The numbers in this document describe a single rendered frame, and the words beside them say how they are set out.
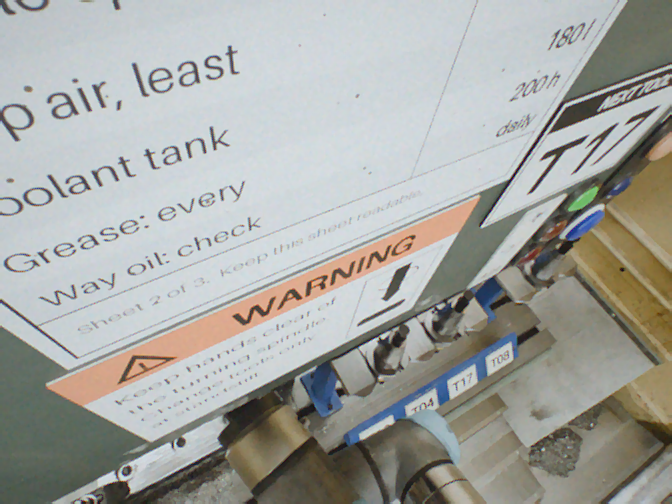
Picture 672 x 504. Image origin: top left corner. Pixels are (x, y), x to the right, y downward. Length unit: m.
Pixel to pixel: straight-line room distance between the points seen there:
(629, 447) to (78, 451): 1.41
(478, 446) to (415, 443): 0.69
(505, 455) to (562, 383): 0.25
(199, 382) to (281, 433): 0.24
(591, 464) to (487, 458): 0.32
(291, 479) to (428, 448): 0.18
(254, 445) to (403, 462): 0.19
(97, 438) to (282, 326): 0.09
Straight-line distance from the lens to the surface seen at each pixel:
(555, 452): 1.38
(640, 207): 1.20
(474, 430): 1.20
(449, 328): 0.67
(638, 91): 0.21
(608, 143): 0.23
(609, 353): 1.36
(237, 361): 0.18
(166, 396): 0.18
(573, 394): 1.32
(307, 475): 0.41
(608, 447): 1.47
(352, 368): 0.64
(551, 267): 0.79
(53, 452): 0.20
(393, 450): 0.53
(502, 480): 1.24
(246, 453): 0.42
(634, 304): 1.33
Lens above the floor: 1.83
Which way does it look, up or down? 58 degrees down
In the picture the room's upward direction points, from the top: 10 degrees clockwise
